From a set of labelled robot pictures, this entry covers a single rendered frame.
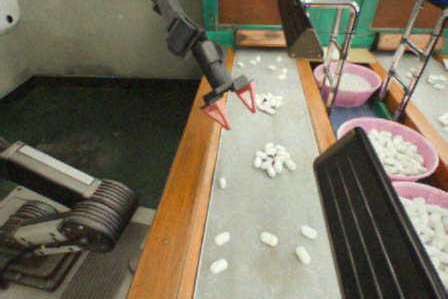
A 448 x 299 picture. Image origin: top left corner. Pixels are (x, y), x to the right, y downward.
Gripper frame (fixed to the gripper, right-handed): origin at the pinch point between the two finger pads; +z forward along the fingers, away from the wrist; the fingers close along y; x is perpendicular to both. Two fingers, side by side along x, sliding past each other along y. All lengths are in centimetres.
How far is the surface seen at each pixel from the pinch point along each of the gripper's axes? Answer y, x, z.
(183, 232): 24.5, -5.3, 14.6
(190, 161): 9.2, -16.9, 4.9
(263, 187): 1.2, -3.6, 19.2
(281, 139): -18.5, -9.4, 14.4
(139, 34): -78, -162, -82
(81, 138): 0, -174, -26
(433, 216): -19, 23, 41
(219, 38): -58, -56, -32
